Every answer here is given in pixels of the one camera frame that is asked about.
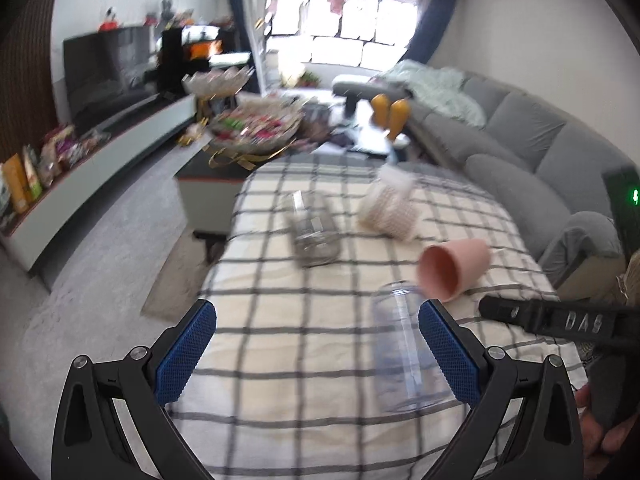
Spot clear plastic measuring bottle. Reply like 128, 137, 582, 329
371, 281, 454, 413

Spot pink plastic cup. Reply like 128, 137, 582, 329
416, 238, 491, 302

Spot patterned white paper cup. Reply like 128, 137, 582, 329
358, 180, 420, 242

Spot plain white plastic cup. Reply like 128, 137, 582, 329
378, 164, 416, 198

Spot square grey glass cup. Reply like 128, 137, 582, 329
282, 191, 342, 268

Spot person's right hand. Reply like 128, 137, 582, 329
574, 383, 640, 478

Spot grey sectional sofa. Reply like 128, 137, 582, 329
409, 73, 632, 285

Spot plaid checkered table cloth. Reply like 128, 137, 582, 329
164, 152, 589, 480

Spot white low tv cabinet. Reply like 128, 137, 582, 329
1, 96, 196, 276

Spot snack bags on cabinet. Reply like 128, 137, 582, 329
1, 125, 112, 235

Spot black coffee table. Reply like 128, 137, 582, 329
172, 84, 417, 261

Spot light green blanket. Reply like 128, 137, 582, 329
378, 60, 487, 128

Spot two-tier snack bowl stand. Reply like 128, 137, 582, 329
179, 67, 304, 169

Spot grey footstool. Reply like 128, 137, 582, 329
332, 75, 388, 118

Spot black flat television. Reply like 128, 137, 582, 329
63, 26, 156, 131

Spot black upright piano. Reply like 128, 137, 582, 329
156, 24, 250, 98

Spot blue window curtain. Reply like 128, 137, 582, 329
229, 0, 264, 94

